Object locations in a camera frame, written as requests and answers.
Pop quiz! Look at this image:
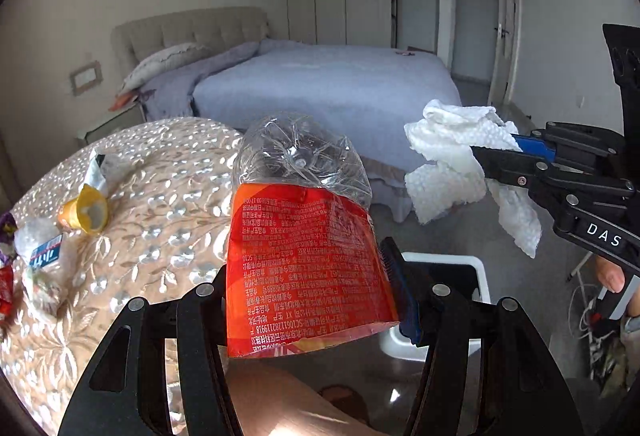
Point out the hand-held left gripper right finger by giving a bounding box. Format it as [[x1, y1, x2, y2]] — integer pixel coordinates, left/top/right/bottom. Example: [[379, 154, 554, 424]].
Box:
[[378, 236, 586, 436]]

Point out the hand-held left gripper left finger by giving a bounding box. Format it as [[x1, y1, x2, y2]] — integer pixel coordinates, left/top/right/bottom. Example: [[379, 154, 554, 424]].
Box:
[[62, 266, 246, 436]]

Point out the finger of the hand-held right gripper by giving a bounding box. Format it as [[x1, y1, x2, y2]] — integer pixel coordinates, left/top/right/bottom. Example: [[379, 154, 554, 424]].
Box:
[[511, 120, 627, 165], [470, 145, 637, 198]]

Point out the white trash bin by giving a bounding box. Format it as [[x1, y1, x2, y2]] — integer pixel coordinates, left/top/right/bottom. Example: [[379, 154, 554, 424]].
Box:
[[377, 251, 491, 362]]

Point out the white paper towel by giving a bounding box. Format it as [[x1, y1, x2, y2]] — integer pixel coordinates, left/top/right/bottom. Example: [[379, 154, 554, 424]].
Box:
[[403, 99, 543, 259]]

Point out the clear bottle with orange label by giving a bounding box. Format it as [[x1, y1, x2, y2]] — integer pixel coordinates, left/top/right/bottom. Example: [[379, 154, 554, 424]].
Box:
[[225, 113, 401, 359]]

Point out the person's right hand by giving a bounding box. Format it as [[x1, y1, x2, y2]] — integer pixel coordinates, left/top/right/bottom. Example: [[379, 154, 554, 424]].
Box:
[[594, 253, 640, 318]]

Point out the round table with lace tablecloth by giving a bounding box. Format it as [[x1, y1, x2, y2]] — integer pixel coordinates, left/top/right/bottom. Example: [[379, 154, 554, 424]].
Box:
[[0, 116, 246, 434]]

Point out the red slipper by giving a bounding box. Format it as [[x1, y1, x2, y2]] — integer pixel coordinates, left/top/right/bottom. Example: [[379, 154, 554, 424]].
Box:
[[319, 384, 371, 427]]

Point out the person's left leg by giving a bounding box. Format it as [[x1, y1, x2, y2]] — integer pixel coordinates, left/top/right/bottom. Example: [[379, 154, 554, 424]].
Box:
[[227, 358, 388, 436]]

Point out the white door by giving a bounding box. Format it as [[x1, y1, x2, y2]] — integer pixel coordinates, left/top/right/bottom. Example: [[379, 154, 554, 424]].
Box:
[[487, 0, 519, 106]]

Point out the yellow paper cup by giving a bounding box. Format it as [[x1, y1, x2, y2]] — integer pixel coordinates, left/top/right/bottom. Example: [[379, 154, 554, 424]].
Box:
[[57, 183, 110, 235]]

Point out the clear wrapper with blue label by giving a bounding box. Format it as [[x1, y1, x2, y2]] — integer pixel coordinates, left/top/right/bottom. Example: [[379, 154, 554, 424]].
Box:
[[14, 216, 76, 314]]

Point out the silver foil wrapper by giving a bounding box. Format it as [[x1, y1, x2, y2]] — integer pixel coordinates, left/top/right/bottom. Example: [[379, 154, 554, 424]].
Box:
[[82, 151, 135, 195]]

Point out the bed with lilac sheet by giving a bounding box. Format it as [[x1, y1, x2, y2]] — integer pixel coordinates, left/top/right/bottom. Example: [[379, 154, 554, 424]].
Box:
[[139, 39, 463, 223]]

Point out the red snack wrapper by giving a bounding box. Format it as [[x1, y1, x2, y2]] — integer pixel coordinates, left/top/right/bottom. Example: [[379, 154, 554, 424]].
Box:
[[0, 263, 16, 323]]

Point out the mirrored nightstand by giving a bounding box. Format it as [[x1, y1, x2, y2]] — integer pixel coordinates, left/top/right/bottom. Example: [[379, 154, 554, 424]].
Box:
[[75, 102, 147, 146]]

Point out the purple snack wrapper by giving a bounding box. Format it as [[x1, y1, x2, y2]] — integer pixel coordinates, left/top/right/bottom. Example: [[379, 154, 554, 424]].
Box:
[[0, 211, 19, 263]]

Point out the orange item on nightstand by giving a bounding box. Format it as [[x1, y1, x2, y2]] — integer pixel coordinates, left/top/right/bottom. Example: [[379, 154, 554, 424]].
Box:
[[108, 93, 139, 113]]

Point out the lilac duvet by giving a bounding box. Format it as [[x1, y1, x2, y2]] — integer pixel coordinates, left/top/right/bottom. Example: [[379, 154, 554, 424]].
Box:
[[139, 41, 262, 121]]

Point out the frilled pillow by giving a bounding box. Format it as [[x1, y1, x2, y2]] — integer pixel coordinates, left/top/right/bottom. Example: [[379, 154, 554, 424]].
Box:
[[119, 42, 212, 93]]

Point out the beige tufted headboard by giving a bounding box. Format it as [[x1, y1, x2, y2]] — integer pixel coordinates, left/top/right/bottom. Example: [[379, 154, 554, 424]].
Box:
[[110, 6, 271, 78]]

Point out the white cables and power strip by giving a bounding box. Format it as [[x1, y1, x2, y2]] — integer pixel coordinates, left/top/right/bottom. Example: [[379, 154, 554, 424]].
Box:
[[569, 281, 623, 369]]

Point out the framed wall switch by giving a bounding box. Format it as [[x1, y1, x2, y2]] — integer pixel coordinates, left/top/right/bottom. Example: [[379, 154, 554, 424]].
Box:
[[69, 60, 104, 96]]

